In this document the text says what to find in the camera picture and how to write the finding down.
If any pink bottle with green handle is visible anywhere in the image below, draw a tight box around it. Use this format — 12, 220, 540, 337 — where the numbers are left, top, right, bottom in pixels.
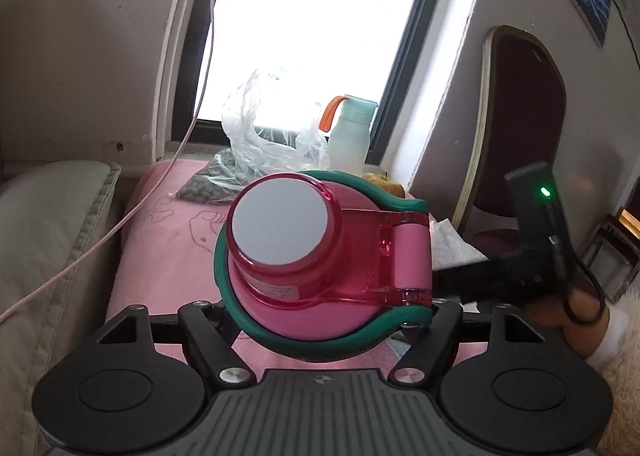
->
214, 170, 434, 362

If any right hand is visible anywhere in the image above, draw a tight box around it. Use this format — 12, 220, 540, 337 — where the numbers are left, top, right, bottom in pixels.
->
524, 288, 610, 358

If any pink blanket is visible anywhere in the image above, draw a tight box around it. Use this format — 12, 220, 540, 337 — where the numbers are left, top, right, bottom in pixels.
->
104, 157, 490, 382

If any white paper towel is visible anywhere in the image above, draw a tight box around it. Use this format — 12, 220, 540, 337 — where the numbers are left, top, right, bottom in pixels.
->
430, 217, 487, 271

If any dark red wooden chair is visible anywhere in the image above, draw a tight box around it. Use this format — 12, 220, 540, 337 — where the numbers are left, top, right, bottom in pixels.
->
452, 25, 567, 257

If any red yellow apple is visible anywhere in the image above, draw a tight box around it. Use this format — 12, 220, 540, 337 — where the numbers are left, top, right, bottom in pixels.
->
362, 172, 406, 198

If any beige pillow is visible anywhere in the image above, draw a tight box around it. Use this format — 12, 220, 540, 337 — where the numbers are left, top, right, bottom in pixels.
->
1, 161, 120, 455

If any clear plastic bag of seeds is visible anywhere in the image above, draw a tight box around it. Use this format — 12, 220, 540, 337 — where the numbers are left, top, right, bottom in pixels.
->
176, 71, 330, 205

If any frosted bottle with mint lid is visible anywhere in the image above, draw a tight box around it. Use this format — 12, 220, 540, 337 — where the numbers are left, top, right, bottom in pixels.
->
319, 96, 378, 177

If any white cable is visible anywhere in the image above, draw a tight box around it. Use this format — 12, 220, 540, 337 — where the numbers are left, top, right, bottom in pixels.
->
0, 0, 277, 324

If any window with dark frame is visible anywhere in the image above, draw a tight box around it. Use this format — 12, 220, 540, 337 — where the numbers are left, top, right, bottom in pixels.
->
170, 0, 438, 164

